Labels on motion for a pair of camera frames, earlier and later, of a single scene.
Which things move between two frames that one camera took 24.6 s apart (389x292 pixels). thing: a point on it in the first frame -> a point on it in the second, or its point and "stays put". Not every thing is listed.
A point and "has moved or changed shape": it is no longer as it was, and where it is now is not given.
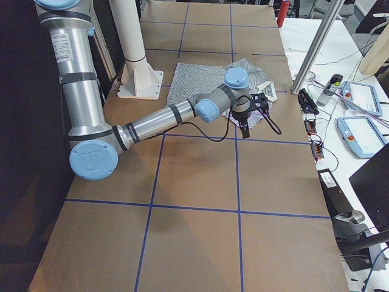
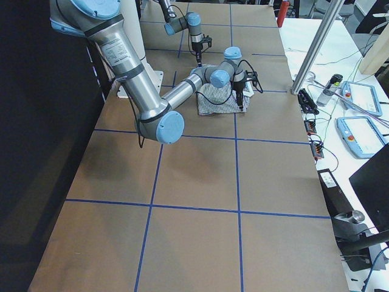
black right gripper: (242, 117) -> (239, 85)
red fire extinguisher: (284, 7) stays put
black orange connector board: (316, 145) stays put
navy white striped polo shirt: (191, 79) has moved or changed shape
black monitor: (371, 182) stays put
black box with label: (336, 202) stays put
